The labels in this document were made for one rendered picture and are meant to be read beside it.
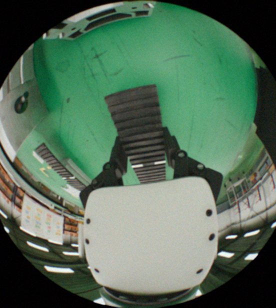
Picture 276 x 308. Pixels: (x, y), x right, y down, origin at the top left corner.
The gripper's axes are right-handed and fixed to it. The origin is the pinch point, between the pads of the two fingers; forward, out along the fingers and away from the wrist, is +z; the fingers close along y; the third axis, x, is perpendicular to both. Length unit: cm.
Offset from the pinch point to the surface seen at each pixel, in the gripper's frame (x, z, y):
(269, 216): -435, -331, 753
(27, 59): 24.0, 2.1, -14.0
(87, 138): 1.0, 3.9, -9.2
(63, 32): 19.2, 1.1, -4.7
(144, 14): 18.3, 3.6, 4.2
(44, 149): 4.3, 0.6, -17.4
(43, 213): -123, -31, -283
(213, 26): 19.7, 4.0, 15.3
